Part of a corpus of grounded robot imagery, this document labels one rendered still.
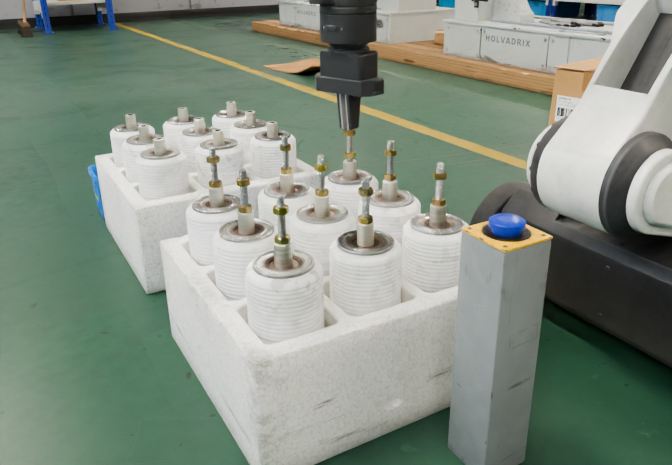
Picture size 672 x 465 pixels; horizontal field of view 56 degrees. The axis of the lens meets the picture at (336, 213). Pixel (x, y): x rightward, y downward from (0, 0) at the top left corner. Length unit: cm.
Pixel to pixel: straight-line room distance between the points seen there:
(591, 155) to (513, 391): 32
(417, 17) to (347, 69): 325
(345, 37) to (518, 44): 236
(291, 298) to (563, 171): 40
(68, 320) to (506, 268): 82
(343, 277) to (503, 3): 290
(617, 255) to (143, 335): 78
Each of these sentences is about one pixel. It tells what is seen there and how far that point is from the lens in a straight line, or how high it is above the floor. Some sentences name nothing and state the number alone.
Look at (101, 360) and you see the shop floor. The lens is 112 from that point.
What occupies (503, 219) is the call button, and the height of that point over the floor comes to 33.
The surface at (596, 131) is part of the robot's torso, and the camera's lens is 90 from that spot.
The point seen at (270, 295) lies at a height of 23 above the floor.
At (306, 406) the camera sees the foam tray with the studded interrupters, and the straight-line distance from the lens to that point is 80.
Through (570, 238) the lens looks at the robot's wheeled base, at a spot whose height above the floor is 18.
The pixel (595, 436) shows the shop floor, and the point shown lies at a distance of 96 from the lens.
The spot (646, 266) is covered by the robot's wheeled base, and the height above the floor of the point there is 18.
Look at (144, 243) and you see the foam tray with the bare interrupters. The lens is 124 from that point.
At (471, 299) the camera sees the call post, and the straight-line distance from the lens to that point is 75.
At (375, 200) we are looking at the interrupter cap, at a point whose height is 25.
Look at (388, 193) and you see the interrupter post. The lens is 97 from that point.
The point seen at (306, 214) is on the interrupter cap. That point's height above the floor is 25.
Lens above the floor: 60
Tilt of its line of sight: 22 degrees down
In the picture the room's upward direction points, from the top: 1 degrees counter-clockwise
